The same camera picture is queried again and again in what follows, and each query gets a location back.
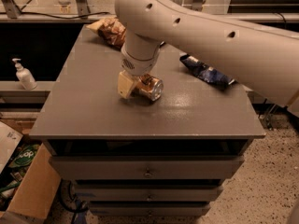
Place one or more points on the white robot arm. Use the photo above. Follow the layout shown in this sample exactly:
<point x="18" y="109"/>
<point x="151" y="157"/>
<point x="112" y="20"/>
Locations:
<point x="264" y="59"/>

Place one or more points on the white pump bottle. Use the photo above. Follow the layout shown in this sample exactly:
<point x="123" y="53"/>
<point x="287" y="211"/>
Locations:
<point x="24" y="76"/>

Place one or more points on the blue chip bag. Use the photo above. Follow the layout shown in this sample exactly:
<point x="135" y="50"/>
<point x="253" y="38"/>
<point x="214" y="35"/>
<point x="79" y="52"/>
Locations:
<point x="205" y="72"/>

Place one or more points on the drawer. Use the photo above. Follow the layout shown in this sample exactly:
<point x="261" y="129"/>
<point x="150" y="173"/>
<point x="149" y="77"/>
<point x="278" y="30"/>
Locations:
<point x="156" y="209"/>
<point x="130" y="168"/>
<point x="129" y="194"/>

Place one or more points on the green snack bag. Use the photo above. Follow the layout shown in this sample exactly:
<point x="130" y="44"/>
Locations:
<point x="25" y="156"/>

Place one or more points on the grey drawer cabinet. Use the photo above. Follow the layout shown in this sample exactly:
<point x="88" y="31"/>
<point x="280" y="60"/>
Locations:
<point x="85" y="117"/>

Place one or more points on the orange soda can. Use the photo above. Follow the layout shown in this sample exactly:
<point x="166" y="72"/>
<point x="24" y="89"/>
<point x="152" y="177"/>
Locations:
<point x="150" y="87"/>

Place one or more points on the middle drawer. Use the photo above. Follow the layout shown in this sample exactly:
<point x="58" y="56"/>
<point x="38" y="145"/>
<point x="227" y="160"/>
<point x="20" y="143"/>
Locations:
<point x="129" y="194"/>

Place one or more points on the cardboard box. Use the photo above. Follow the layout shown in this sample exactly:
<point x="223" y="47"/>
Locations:
<point x="27" y="192"/>

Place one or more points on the top drawer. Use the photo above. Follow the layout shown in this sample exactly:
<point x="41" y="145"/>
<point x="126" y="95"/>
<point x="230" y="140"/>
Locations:
<point x="130" y="168"/>

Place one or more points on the brown chip bag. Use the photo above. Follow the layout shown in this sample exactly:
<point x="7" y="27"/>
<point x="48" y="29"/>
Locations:
<point x="111" y="30"/>

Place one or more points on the bottom drawer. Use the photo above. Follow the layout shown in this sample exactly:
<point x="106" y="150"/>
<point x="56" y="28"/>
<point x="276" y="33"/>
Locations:
<point x="156" y="209"/>

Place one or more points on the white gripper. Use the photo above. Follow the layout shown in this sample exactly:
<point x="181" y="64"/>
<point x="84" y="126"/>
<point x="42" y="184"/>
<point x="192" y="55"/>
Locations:
<point x="139" y="65"/>

